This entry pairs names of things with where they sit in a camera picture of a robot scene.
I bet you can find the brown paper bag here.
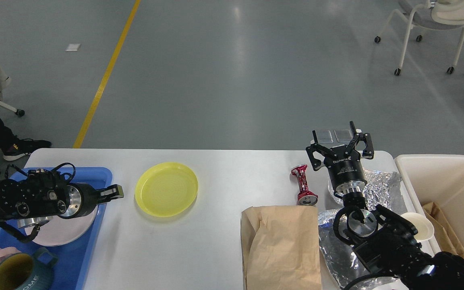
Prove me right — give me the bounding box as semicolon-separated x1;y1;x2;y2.
240;206;322;290

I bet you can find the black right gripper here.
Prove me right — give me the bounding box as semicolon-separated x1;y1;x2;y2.
306;121;375;193

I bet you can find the crushed red can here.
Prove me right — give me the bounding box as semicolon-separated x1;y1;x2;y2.
290;164;318;206

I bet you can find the white office chair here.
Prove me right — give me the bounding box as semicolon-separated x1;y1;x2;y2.
374;0;464;76

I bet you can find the blue plastic tray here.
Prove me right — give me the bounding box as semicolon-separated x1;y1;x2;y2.
0;167;112;290

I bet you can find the teal mug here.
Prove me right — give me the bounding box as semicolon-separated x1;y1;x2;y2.
0;247;59;290

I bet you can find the white paper cup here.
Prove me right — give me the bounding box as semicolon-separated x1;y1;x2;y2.
401;212;435;242

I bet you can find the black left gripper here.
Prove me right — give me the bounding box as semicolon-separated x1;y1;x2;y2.
59;183;124;219

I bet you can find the cream plastic bin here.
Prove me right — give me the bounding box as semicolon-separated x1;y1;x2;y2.
395;154;464;246

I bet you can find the crumpled aluminium foil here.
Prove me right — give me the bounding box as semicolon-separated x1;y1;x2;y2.
317;169;408;289

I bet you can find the yellow plate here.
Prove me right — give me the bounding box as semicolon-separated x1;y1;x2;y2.
135;162;199;218

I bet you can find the brown paper in bin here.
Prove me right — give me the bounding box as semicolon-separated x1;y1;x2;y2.
422;202;464;258

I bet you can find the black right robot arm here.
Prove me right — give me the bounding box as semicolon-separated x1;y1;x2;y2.
306;121;464;290

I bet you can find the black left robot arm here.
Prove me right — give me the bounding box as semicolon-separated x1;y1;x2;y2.
0;163;124;243

